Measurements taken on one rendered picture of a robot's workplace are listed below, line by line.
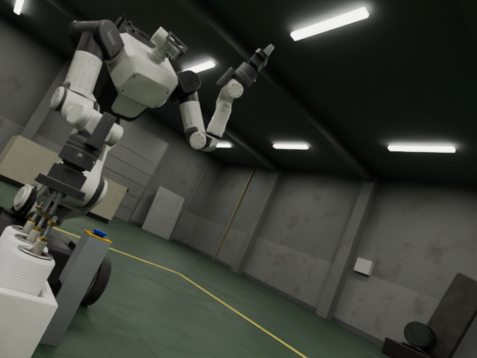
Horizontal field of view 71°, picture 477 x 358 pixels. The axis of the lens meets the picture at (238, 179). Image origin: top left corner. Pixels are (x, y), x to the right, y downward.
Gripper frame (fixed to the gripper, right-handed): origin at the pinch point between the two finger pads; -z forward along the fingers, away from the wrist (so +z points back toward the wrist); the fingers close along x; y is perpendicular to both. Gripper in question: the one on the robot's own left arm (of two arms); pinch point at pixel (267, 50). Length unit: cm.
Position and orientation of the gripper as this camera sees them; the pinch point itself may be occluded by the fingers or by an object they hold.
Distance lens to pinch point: 156.7
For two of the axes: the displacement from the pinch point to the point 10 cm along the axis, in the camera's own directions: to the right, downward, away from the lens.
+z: -6.8, 7.3, 0.0
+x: -0.2, -0.2, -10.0
